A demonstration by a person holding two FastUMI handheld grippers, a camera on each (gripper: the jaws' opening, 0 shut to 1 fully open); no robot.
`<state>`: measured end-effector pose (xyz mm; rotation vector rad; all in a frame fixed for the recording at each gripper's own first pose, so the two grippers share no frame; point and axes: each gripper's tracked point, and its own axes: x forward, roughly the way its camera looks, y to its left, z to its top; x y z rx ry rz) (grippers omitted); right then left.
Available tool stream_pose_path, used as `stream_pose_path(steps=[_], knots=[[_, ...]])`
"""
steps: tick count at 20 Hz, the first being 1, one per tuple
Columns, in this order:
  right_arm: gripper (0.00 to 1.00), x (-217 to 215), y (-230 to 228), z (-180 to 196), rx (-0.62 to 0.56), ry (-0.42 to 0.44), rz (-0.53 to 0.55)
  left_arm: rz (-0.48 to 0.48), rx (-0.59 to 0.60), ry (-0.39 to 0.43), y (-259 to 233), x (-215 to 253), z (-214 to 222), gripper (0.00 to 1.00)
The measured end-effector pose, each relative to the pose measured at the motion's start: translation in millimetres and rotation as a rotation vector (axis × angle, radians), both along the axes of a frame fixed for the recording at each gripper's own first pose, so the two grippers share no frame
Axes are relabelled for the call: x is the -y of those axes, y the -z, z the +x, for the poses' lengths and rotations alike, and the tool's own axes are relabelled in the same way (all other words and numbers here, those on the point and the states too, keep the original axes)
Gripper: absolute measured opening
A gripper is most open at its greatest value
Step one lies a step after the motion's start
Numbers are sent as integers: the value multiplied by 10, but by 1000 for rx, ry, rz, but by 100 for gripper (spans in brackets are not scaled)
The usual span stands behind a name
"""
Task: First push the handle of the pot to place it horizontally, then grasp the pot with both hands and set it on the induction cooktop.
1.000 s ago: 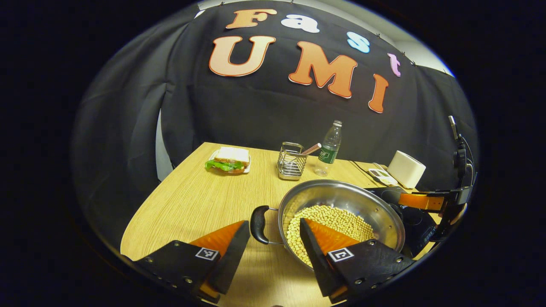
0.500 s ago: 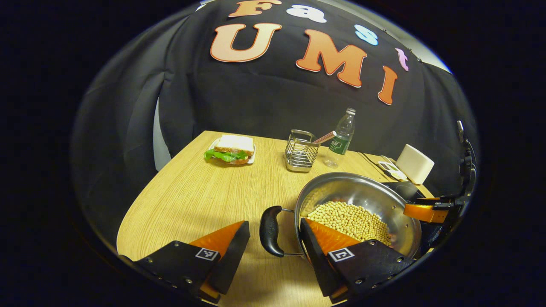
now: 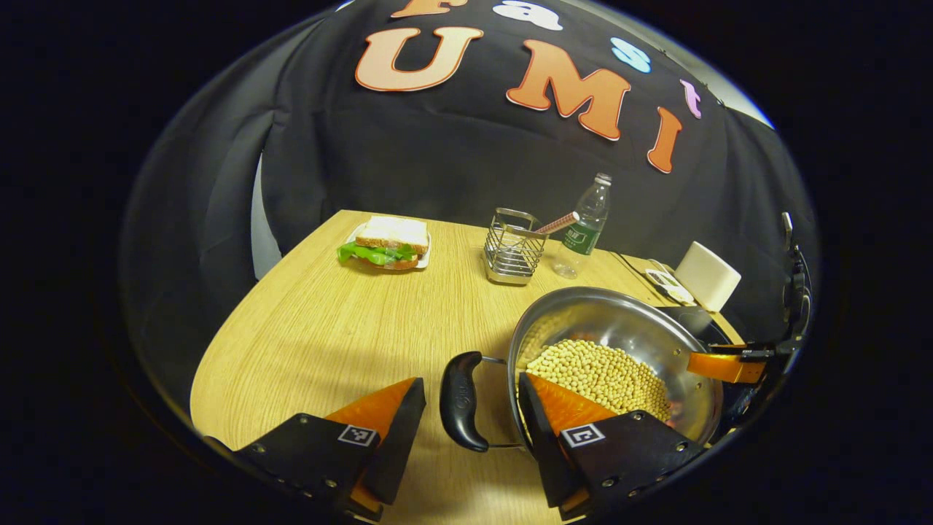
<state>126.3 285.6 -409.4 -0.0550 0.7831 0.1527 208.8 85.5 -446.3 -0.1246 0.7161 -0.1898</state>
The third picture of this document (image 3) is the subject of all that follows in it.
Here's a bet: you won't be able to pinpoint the white toaster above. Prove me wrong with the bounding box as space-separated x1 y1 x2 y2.
674 241 742 313

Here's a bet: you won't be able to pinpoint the sandwich with lettuce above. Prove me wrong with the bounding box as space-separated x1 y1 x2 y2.
337 216 431 271

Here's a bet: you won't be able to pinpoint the red striped straw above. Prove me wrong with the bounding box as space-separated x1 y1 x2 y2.
534 211 581 236

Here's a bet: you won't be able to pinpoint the black power cable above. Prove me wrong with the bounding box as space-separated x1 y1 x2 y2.
609 251 661 282

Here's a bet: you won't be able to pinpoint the soybeans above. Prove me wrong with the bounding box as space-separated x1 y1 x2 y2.
525 339 672 424

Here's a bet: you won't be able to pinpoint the small white plate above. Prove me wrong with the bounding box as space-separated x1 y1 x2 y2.
346 222 433 273

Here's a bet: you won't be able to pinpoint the white divided dish of beans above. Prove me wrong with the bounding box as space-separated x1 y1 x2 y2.
645 268 698 306

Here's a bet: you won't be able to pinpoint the steel pot with black handle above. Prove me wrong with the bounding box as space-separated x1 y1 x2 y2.
440 287 726 453

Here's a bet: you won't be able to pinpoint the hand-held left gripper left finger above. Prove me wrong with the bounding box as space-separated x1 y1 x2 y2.
233 377 427 521

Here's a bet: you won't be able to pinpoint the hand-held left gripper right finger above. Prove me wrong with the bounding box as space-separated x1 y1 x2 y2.
518 372 708 521

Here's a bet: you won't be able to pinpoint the black backdrop cloth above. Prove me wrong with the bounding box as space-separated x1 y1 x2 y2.
120 0 821 438

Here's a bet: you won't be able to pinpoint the clear plastic water bottle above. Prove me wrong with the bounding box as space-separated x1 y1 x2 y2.
552 173 613 280

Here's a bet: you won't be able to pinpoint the wire mesh basket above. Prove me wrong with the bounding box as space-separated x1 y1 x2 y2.
483 208 547 286

